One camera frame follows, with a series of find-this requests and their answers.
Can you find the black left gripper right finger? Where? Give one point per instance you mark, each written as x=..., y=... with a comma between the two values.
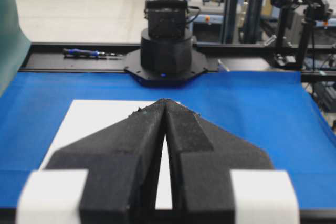
x=201, y=156

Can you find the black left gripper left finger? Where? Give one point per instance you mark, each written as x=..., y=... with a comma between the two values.
x=123, y=167

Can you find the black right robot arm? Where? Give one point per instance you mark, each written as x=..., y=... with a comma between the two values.
x=166, y=44

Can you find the white foam board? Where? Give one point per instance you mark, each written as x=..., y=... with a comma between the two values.
x=85, y=117

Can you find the blue table cloth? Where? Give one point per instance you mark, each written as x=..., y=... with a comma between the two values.
x=269, y=109

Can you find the green backdrop curtain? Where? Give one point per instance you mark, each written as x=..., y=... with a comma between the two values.
x=14, y=43

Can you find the blue handled screwdriver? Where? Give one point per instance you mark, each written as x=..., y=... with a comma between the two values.
x=74, y=52

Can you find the black camera tripod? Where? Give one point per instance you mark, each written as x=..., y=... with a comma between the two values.
x=317, y=10

